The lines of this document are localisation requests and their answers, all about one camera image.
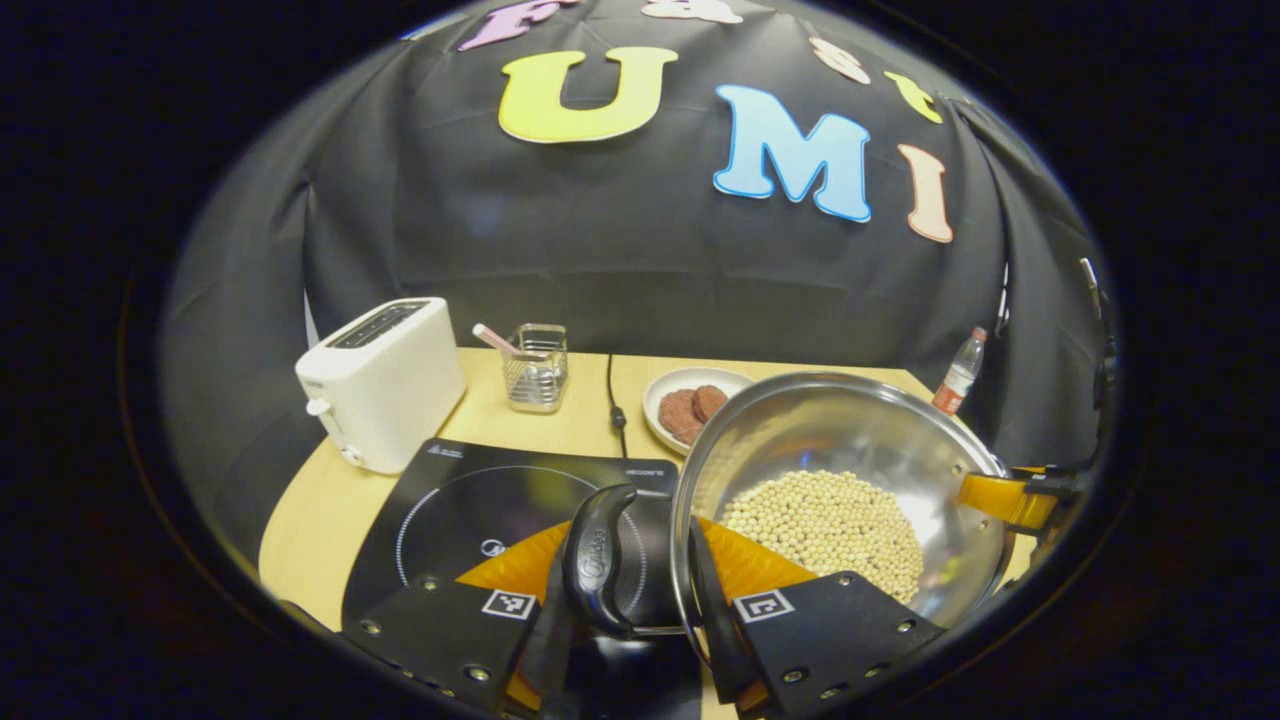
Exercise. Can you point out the pile of soybeans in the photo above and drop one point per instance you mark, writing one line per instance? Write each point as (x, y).
(830, 530)

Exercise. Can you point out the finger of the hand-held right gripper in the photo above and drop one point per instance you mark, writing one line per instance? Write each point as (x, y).
(1005, 497)

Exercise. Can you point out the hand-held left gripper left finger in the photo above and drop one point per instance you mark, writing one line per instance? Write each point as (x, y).
(542, 650)

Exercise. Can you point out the black induction cooktop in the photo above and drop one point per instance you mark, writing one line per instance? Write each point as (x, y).
(480, 500)

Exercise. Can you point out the pink utensil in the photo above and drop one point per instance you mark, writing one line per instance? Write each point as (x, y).
(492, 338)

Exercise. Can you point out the white round plate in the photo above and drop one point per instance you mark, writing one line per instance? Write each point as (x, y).
(660, 385)

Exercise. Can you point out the clear water bottle red label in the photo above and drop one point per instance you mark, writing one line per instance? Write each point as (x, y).
(958, 380)

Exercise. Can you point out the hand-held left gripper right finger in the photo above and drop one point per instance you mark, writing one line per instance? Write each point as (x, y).
(720, 640)

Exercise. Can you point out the white toaster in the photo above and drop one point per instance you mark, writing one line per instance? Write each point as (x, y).
(390, 390)

